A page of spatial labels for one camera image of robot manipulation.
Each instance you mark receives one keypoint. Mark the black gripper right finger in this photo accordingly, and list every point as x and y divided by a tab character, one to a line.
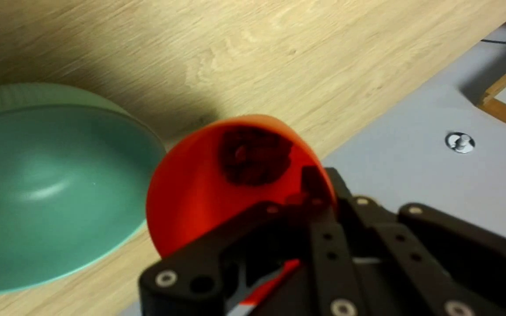
464	257

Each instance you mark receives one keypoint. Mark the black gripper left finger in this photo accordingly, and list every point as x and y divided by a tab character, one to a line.
205	275

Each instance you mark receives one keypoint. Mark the orange plastic cup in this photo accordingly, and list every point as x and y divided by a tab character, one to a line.
205	187

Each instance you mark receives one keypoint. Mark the green ceramic bowl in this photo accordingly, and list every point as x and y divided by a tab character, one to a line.
47	187

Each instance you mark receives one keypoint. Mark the small dark pieces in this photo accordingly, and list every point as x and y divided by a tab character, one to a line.
254	155

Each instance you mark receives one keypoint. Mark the round metal wall knob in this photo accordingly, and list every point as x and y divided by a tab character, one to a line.
458	143

